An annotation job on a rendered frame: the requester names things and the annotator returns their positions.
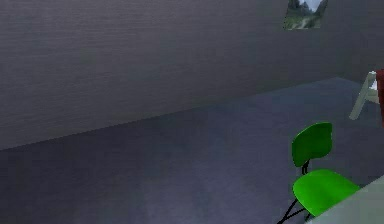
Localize framed landscape picture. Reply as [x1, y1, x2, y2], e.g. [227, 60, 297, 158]
[283, 0, 329, 31]

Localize pale wooden chair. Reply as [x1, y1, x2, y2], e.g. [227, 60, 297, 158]
[348, 70, 381, 121]

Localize pale grey-green table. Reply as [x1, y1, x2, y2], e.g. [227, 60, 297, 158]
[305, 174, 384, 224]

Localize green chair black legs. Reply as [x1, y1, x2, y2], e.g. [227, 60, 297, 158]
[276, 121, 362, 224]

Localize dark red cloth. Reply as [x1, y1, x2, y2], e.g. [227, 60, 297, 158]
[374, 68, 384, 128]

